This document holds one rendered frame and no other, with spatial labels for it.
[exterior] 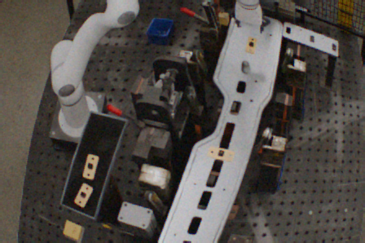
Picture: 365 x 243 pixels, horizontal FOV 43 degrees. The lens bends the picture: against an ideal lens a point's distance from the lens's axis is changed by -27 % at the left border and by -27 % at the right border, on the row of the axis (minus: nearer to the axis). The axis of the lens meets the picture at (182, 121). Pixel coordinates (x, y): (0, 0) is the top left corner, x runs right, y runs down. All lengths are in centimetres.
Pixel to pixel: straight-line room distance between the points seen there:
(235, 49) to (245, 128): 33
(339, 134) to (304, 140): 21
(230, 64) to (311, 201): 65
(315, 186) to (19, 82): 221
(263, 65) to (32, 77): 189
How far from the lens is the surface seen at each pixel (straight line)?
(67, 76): 191
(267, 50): 218
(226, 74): 209
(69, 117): 220
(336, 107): 244
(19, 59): 379
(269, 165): 201
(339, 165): 229
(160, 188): 182
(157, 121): 190
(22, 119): 343
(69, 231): 170
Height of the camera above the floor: 271
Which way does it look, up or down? 59 degrees down
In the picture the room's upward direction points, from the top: 8 degrees counter-clockwise
